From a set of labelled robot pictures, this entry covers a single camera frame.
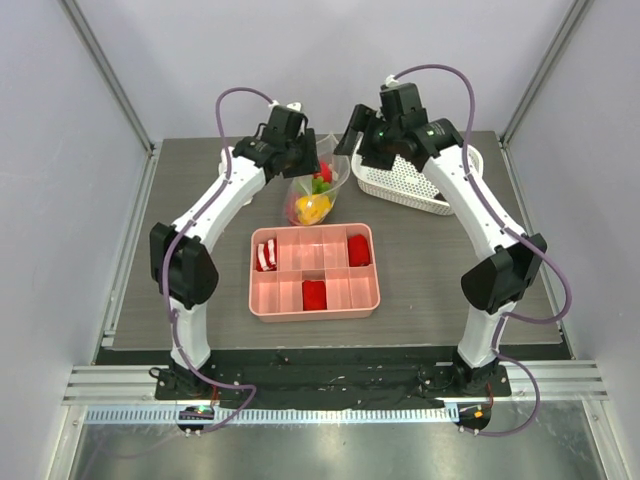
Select green toy grapes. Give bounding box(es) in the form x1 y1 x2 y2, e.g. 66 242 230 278
309 178 332 195

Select clear zip top bag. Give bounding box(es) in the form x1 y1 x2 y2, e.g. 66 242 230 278
284 134 351 226

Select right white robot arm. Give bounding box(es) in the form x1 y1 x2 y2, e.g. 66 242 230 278
334 83 547 395

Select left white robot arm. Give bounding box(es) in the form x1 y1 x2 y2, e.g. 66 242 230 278
149 102 319 399

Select red toy strawberry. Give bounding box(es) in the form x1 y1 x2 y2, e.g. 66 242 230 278
314 161 333 184

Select white perforated plastic basket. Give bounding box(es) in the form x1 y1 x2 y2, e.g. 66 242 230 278
351 138 454 216

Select yellow toy pepper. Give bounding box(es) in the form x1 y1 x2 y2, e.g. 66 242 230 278
294 194 333 226

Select pink compartment tray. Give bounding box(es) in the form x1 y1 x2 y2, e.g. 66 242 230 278
248 223 381 323

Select red white striped sock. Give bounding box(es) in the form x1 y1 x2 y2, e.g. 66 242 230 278
256 238 277 272

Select red cloth roll upper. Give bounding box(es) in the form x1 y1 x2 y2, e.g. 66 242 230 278
347 234 371 268

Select red cloth roll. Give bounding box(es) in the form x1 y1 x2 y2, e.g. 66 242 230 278
347 234 371 268
302 280 327 311

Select red cloth roll lower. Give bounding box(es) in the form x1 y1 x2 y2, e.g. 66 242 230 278
302 280 327 311

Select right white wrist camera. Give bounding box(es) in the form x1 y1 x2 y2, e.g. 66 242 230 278
381 75 401 90

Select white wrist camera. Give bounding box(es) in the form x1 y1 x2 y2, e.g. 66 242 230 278
381 75 401 90
269 100 304 113

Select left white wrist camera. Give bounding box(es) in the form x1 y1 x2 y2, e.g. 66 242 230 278
269 100 304 113

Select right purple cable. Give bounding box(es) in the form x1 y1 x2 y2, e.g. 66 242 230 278
387 63 573 438

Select purple cable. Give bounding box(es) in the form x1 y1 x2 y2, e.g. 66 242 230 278
387 63 573 438
162 87 281 434

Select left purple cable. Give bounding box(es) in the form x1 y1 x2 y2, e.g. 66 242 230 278
162 87 281 434

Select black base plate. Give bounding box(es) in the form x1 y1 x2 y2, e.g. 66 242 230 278
149 346 512 411

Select white slotted cable duct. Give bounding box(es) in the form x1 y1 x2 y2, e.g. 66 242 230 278
85 404 459 426

